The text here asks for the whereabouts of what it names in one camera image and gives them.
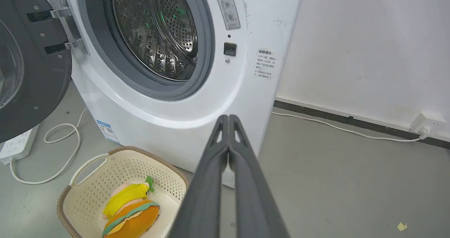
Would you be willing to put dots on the cream perforated laundry basket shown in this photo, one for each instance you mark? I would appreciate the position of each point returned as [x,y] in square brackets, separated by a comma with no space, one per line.
[105,181]

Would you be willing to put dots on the yellow corn plush toy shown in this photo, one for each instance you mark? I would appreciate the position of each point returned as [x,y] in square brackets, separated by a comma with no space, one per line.
[124,195]

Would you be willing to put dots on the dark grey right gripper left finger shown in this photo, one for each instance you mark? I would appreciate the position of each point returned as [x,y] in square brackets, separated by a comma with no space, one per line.
[205,192]

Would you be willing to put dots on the orange hamburger plush toy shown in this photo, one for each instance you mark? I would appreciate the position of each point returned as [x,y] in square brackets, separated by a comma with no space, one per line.
[135,220]

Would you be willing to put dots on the dark grey washing machine door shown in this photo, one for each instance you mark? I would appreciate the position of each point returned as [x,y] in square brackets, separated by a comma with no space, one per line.
[28,62]

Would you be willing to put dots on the white power strip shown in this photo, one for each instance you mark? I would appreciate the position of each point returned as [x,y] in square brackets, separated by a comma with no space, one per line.
[17,145]

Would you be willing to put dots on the yellow paper scrap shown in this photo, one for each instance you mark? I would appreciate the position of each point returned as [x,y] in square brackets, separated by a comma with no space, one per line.
[402,226]

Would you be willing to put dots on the white wall socket plug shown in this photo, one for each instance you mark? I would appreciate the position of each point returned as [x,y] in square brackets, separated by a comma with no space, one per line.
[427,124]

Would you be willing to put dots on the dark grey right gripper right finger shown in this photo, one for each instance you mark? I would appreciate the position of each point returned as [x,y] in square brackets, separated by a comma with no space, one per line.
[255,195]

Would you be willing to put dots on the white front-load washing machine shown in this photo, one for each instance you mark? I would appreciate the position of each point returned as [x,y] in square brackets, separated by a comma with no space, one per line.
[175,72]

